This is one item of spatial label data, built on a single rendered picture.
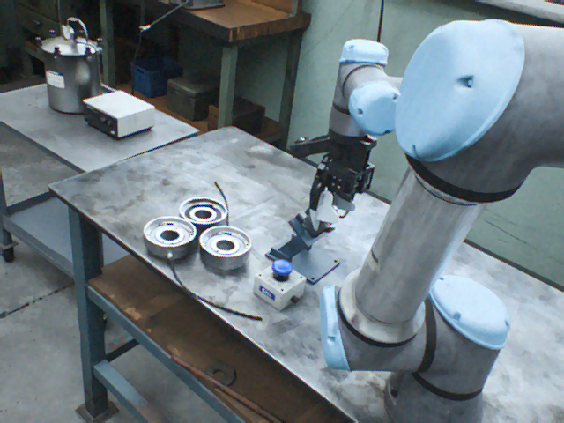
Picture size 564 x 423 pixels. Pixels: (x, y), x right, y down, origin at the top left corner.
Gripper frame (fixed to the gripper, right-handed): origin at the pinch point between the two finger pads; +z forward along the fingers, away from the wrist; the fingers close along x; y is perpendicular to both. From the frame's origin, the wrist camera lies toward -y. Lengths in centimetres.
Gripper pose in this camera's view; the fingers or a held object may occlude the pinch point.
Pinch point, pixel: (321, 218)
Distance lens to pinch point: 112.7
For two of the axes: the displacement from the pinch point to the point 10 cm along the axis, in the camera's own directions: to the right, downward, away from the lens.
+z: -1.2, 8.4, 5.3
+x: 6.2, -3.6, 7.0
